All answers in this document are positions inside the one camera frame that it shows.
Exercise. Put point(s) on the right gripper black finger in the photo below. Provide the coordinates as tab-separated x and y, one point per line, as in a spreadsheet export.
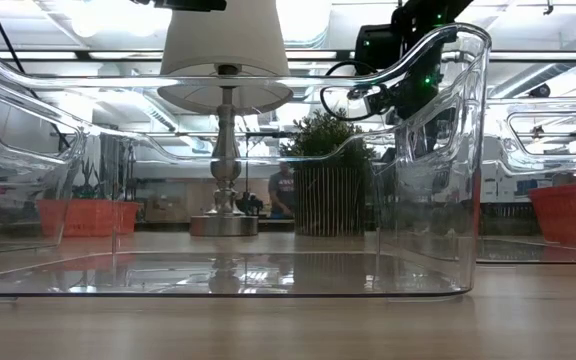
430	135

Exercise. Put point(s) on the orange plastic basket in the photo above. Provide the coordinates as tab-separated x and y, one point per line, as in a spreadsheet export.
573	215
88	217

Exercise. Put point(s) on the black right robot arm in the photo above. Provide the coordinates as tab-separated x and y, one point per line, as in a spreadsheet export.
433	10

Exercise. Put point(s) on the background black robot arm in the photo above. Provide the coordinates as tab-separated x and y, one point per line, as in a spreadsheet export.
249	204

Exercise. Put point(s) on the white shade silver lamp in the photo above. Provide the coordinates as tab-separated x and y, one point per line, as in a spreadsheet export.
225	40

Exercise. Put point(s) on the black plastic basket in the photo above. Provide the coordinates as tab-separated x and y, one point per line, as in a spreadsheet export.
513	212

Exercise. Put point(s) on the green plant in striped pot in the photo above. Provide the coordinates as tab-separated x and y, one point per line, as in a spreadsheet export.
325	200

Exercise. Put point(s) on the person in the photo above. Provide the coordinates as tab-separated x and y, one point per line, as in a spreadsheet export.
281	192

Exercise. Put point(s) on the brown cardboard box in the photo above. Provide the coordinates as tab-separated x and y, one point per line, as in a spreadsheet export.
163	210

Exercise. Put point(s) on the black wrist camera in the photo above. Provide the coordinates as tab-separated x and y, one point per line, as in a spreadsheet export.
375	50

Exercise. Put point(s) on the black ceiling camera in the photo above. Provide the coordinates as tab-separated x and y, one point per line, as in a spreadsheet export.
539	91

